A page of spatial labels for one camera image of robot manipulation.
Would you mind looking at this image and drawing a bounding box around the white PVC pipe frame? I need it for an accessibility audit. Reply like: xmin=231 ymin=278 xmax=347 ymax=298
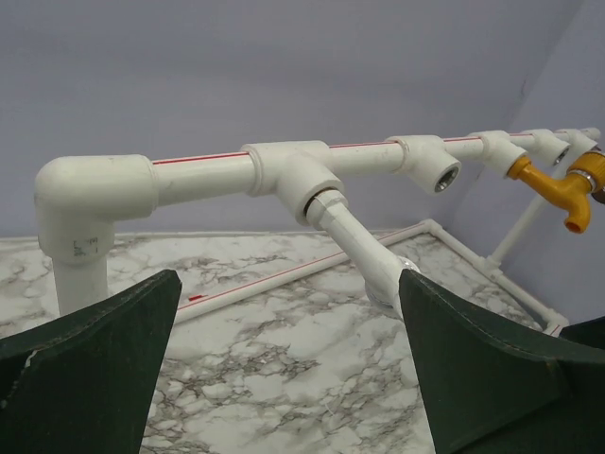
xmin=34 ymin=128 xmax=603 ymax=337

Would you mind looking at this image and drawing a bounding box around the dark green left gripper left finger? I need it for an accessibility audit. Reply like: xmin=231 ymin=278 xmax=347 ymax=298
xmin=1 ymin=270 xmax=182 ymax=453

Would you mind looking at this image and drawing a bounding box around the yellow plastic faucet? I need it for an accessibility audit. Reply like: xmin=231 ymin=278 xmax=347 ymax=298
xmin=507 ymin=148 xmax=604 ymax=234

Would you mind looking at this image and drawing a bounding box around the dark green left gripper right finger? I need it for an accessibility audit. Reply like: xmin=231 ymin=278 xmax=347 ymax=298
xmin=399 ymin=270 xmax=604 ymax=453

